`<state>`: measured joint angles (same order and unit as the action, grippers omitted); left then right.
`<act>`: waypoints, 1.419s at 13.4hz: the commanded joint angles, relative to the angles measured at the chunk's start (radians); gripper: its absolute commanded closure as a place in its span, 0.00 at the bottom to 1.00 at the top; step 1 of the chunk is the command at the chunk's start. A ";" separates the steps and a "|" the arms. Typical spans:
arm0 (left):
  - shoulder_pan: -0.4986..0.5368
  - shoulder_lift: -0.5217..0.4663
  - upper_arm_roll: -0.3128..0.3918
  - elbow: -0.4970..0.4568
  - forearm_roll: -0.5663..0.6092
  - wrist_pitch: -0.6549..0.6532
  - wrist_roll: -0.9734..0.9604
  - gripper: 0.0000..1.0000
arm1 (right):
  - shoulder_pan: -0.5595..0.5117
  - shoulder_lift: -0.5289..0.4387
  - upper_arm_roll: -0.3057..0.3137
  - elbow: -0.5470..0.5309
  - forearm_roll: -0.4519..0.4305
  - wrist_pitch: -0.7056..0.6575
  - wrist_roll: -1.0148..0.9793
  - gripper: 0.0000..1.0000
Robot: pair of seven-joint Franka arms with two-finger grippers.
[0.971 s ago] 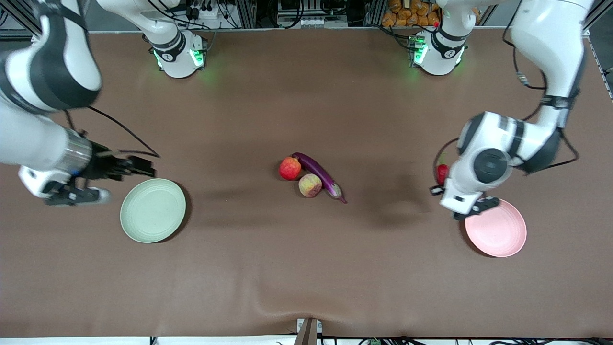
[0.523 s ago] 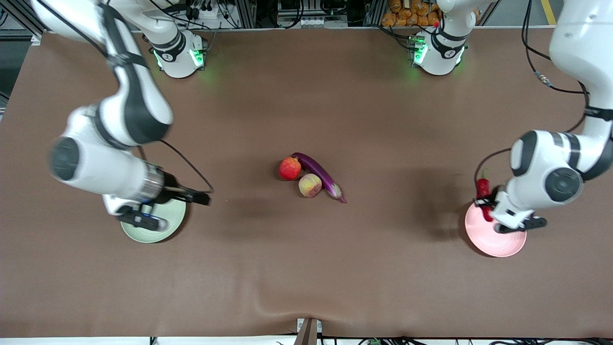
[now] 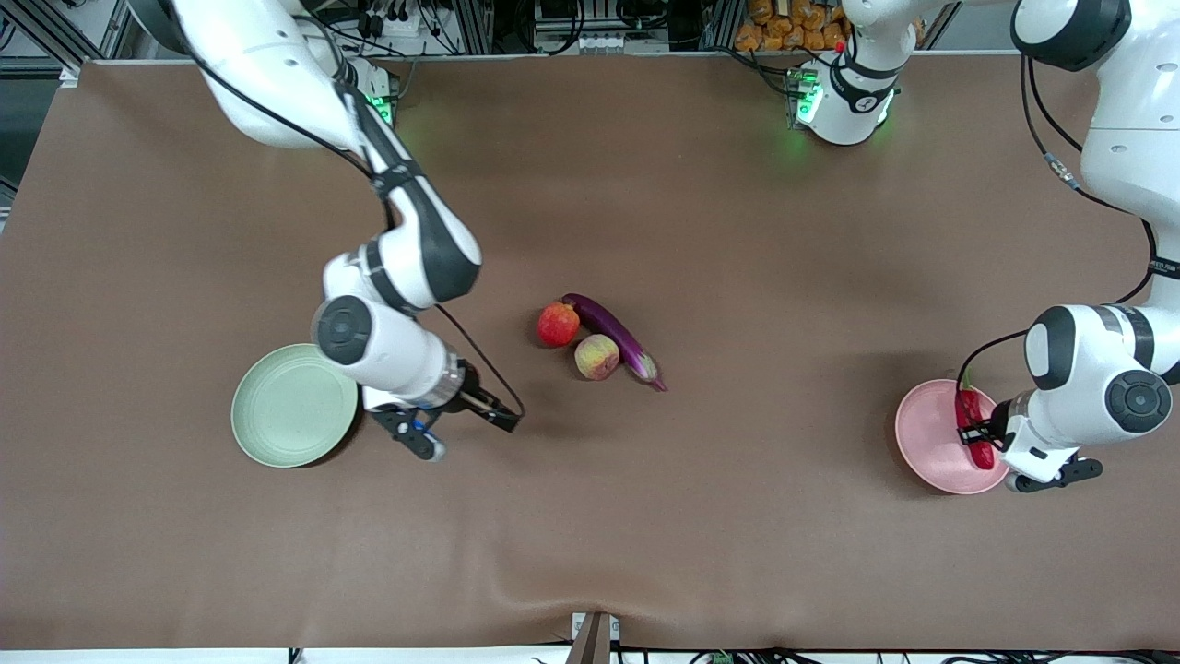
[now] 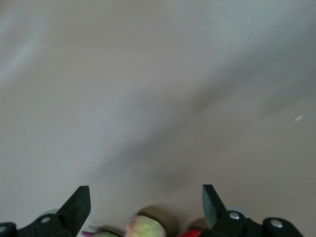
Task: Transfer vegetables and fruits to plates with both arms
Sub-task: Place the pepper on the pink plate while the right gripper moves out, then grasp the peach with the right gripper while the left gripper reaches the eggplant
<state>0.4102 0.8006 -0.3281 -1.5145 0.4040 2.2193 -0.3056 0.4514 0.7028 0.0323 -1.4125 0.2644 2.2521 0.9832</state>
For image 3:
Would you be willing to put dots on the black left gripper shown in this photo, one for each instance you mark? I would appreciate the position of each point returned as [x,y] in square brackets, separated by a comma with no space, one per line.
[997,428]

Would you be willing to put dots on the orange snack bags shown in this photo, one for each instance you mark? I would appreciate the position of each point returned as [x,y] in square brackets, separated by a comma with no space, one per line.
[793,28]

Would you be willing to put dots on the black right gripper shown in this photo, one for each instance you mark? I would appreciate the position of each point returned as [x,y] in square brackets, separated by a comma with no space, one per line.
[475,395]

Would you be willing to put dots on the white socket strip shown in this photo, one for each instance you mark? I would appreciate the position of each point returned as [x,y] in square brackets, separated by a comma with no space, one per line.
[604,42]

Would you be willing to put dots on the pink round plate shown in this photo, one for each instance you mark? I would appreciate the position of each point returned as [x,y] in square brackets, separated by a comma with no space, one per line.
[931,433]

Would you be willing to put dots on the red chili pepper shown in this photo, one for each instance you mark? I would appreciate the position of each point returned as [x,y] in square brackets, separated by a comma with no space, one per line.
[966,410]

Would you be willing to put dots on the yellow pink peach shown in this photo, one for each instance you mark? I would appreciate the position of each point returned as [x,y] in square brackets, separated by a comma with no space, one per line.
[597,358]

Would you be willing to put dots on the white power strip with plugs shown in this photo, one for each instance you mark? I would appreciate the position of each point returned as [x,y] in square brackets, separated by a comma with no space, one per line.
[396,20]

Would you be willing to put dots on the red pomegranate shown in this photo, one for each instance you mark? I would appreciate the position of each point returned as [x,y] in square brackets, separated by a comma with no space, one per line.
[559,325]

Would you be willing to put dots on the brown post with white brackets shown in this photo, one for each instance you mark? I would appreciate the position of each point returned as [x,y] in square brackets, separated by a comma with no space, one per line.
[595,641]

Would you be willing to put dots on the green round plate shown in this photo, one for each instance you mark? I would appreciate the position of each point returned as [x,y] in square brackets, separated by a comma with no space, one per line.
[286,415]

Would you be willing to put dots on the long purple eggplant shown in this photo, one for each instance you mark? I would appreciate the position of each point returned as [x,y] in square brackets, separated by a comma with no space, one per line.
[604,318]

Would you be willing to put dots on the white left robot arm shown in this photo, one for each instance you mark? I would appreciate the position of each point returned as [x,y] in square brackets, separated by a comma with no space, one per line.
[1134,111]

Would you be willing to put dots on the brown table cloth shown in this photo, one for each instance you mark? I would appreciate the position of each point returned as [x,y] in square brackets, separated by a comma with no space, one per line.
[645,507]

